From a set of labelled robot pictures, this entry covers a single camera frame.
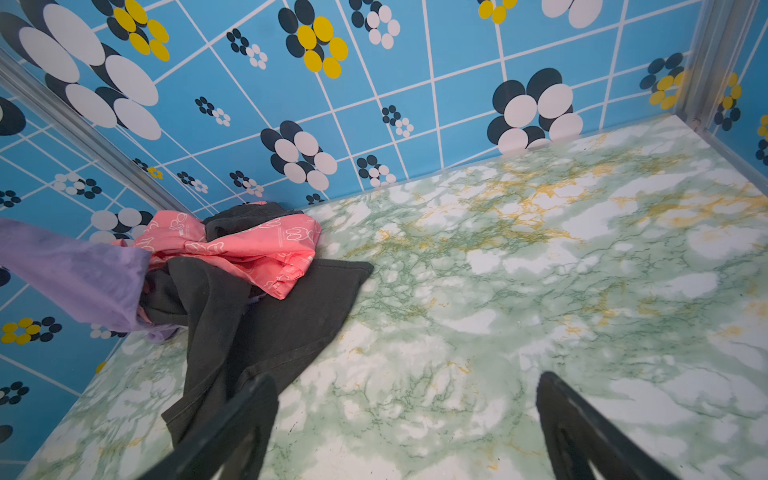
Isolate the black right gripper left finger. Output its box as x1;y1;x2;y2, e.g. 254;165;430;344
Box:
142;374;279;480

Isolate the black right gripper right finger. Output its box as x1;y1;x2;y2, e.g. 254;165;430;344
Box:
536;371;676;479

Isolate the purple cloth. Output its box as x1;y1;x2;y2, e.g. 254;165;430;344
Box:
1;218;179;343

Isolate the dark grey cloth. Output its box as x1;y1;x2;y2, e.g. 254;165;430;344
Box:
139;202;373;445

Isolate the pink patterned cloth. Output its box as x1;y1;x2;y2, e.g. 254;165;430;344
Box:
113;210;322;300

